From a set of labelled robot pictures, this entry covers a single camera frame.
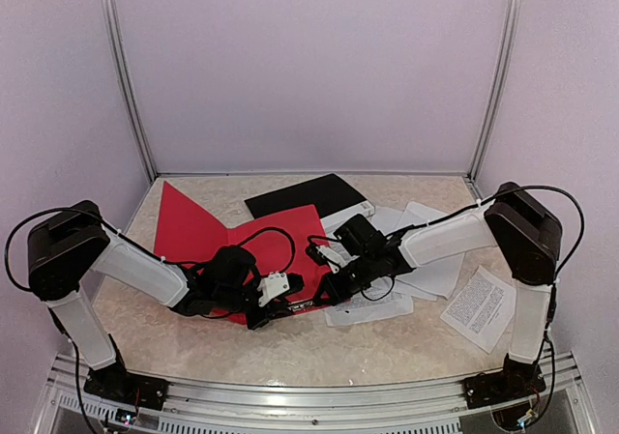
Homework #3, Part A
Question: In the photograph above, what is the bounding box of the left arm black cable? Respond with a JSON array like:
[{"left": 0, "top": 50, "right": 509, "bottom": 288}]
[{"left": 3, "top": 205, "right": 296, "bottom": 293}]

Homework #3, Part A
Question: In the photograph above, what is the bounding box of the white sheet top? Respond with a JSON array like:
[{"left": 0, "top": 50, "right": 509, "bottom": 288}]
[{"left": 393, "top": 202, "right": 457, "bottom": 239}]

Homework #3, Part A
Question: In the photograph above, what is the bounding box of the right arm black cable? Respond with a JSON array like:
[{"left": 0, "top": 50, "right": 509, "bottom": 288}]
[{"left": 309, "top": 185, "right": 586, "bottom": 409}]

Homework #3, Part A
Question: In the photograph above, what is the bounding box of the printed text sheet right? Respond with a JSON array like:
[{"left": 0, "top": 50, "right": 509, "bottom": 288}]
[{"left": 440, "top": 267, "right": 516, "bottom": 354}]

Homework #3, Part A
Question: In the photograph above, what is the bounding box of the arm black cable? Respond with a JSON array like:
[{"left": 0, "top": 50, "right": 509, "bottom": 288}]
[
  {"left": 3, "top": 205, "right": 296, "bottom": 293},
  {"left": 309, "top": 185, "right": 586, "bottom": 409}
]

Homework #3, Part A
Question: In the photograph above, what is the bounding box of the printed text sheet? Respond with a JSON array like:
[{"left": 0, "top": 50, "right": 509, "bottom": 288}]
[
  {"left": 324, "top": 277, "right": 414, "bottom": 328},
  {"left": 440, "top": 267, "right": 516, "bottom": 354}
]

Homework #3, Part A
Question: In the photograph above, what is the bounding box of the black folder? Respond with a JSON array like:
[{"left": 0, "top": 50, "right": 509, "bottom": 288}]
[{"left": 245, "top": 173, "right": 375, "bottom": 233}]

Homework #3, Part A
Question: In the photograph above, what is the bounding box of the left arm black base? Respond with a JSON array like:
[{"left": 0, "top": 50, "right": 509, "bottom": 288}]
[{"left": 84, "top": 335, "right": 169, "bottom": 411}]

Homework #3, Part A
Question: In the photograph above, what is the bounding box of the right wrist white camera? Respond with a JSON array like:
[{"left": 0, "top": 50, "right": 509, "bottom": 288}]
[{"left": 306, "top": 244, "right": 347, "bottom": 274}]

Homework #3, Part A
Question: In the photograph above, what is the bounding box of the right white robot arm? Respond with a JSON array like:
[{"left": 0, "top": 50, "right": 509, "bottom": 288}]
[{"left": 312, "top": 182, "right": 563, "bottom": 399}]

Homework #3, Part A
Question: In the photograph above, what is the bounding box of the red folder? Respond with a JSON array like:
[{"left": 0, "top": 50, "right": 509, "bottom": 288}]
[{"left": 155, "top": 184, "right": 330, "bottom": 329}]

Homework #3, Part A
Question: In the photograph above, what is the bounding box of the blank white sheet lower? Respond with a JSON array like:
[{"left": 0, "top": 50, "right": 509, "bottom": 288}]
[{"left": 371, "top": 202, "right": 464, "bottom": 302}]

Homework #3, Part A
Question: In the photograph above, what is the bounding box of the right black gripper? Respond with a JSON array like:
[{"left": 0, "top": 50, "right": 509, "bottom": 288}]
[{"left": 314, "top": 251, "right": 378, "bottom": 304}]

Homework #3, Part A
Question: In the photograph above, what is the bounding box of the white sheet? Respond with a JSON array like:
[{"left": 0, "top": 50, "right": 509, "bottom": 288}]
[
  {"left": 371, "top": 202, "right": 464, "bottom": 302},
  {"left": 393, "top": 202, "right": 457, "bottom": 239}
]

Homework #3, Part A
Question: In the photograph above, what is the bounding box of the left aluminium frame post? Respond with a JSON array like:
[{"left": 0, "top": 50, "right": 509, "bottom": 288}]
[{"left": 102, "top": 0, "right": 159, "bottom": 184}]

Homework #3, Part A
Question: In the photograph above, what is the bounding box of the right aluminium frame post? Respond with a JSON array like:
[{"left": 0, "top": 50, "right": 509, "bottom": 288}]
[{"left": 467, "top": 0, "right": 522, "bottom": 186}]

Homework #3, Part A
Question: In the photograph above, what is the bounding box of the aluminium front rail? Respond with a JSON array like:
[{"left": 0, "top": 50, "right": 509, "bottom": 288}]
[{"left": 45, "top": 351, "right": 594, "bottom": 434}]

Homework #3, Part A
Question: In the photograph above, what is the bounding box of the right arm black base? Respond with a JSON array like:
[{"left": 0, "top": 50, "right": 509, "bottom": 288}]
[{"left": 462, "top": 355, "right": 546, "bottom": 410}]

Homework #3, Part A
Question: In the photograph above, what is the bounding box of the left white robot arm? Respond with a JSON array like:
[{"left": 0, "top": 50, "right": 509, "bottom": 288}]
[{"left": 27, "top": 200, "right": 304, "bottom": 400}]

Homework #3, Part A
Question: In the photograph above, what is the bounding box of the aluminium frame post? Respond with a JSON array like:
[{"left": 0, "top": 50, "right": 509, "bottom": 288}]
[
  {"left": 467, "top": 0, "right": 522, "bottom": 186},
  {"left": 102, "top": 0, "right": 159, "bottom": 184}
]

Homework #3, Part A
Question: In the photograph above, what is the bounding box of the printed text sheet centre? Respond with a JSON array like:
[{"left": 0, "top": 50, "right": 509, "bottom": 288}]
[{"left": 324, "top": 277, "right": 414, "bottom": 328}]

